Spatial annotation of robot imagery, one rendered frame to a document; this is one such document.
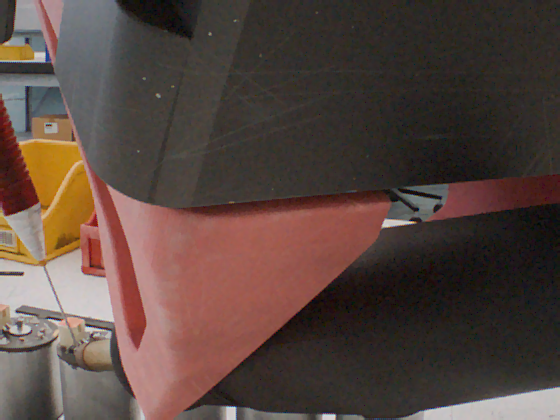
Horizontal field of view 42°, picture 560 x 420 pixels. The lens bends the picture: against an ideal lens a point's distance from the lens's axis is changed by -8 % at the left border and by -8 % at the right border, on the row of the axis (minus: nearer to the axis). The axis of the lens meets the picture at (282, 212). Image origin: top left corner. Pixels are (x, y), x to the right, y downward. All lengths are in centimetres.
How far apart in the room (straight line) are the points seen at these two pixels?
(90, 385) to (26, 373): 2
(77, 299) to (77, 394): 22
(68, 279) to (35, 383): 24
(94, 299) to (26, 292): 4
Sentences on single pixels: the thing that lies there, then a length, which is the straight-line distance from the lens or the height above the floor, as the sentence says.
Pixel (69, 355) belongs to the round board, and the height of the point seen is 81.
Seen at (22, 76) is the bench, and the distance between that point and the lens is 298.
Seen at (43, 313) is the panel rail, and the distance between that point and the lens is 26.
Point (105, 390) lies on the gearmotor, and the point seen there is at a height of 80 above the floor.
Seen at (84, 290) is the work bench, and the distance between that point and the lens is 46.
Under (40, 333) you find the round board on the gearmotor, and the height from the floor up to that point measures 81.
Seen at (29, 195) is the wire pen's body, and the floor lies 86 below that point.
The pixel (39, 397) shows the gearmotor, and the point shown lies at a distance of 24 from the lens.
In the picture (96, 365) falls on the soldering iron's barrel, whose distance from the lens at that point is 19.
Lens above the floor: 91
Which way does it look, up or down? 14 degrees down
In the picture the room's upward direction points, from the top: 2 degrees clockwise
